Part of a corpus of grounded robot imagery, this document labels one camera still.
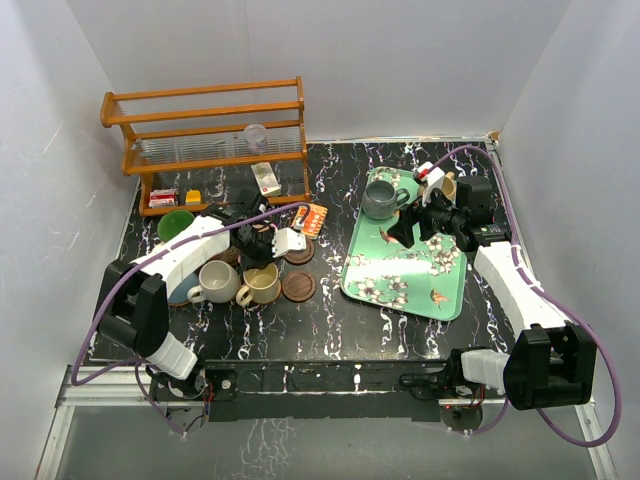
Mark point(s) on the white beige mug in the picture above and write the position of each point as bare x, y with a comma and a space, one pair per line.
218, 283

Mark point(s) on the clear plastic cup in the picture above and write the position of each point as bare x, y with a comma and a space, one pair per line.
256, 138

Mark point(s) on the yellow small block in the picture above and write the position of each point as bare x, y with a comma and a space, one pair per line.
193, 197

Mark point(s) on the green floral tray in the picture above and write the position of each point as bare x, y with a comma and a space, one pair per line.
426, 280

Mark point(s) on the grey mug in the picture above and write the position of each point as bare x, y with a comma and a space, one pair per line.
381, 199

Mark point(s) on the white green small box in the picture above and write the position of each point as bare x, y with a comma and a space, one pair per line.
266, 180

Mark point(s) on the pink mug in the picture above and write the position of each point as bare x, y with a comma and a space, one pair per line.
265, 229

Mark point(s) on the dark walnut coaster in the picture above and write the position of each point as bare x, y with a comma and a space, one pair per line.
298, 286
301, 257

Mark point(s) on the red white small box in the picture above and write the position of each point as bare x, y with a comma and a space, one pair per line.
161, 198

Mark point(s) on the yellow mug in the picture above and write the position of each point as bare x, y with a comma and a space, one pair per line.
260, 286

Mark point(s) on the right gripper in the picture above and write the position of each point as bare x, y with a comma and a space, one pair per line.
409, 216

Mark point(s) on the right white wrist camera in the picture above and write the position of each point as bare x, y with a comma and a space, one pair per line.
430, 179

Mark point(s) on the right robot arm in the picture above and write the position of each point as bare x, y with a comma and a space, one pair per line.
553, 360

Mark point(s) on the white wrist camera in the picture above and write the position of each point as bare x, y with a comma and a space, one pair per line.
287, 240
430, 179

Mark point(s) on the wooden shelf rack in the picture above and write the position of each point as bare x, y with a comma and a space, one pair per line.
202, 128

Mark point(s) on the orange patterned card pack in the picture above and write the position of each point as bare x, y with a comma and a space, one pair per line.
309, 222

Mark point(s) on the tan brown mug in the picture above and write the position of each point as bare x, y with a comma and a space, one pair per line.
449, 187

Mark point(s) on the blue mug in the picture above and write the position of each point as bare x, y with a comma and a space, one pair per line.
179, 295

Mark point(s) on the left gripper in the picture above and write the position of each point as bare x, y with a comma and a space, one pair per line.
265, 259

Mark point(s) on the green mug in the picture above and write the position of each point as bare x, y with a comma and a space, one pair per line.
173, 223

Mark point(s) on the black front base frame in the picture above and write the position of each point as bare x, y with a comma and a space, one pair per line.
420, 390

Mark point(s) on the maroon mug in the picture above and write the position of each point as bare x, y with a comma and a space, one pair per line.
231, 256

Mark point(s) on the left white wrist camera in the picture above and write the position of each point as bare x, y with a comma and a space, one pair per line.
287, 240

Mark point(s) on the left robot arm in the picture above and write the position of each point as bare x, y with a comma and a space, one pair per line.
132, 309

